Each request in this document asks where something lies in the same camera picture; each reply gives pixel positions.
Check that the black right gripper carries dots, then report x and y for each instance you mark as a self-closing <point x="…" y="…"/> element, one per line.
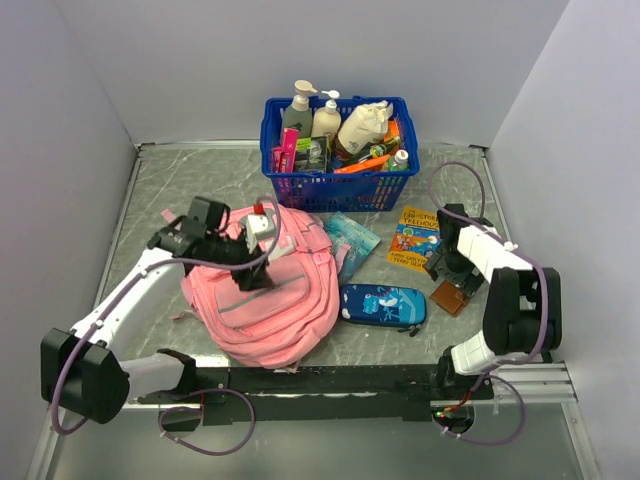
<point x="437" y="266"/>

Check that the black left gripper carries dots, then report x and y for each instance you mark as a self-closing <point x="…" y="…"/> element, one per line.
<point x="253" y="278"/>

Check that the brown leather wallet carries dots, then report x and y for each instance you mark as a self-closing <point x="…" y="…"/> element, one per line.
<point x="450" y="298"/>

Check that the pink student backpack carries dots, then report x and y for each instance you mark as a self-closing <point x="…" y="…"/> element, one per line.
<point x="273" y="327"/>

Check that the blue shark pencil case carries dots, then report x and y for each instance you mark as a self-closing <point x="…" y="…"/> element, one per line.
<point x="401" y="308"/>

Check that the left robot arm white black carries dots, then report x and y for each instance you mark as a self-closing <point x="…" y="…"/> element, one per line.
<point x="80" y="367"/>

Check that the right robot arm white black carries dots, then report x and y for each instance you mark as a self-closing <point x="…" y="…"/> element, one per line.
<point x="523" y="314"/>

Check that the orange toothbrush pack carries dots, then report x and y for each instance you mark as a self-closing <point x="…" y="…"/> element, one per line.
<point x="368" y="164"/>

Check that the yellow treehouse book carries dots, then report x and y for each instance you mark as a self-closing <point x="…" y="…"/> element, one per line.
<point x="415" y="240"/>

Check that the pink box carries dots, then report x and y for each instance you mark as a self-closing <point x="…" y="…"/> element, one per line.
<point x="283" y="155"/>

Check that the teal paperback book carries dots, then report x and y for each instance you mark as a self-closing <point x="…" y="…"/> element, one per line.
<point x="352" y="243"/>

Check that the black green box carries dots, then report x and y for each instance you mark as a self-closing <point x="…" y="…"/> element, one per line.
<point x="312" y="155"/>

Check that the small green bottle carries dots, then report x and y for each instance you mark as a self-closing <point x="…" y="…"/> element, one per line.
<point x="383" y="149"/>

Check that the grey pump bottle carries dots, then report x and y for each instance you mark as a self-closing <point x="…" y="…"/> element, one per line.
<point x="298" y="115"/>

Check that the cream pump bottle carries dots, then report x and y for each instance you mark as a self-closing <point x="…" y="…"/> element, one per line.
<point x="327" y="120"/>

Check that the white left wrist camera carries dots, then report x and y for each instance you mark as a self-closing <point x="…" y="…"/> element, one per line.
<point x="259" y="227"/>

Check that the black mounting base rail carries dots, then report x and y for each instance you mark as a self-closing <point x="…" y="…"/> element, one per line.
<point x="408" y="392"/>

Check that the beige drawstring pouch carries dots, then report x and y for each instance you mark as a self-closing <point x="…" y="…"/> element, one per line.
<point x="366" y="124"/>

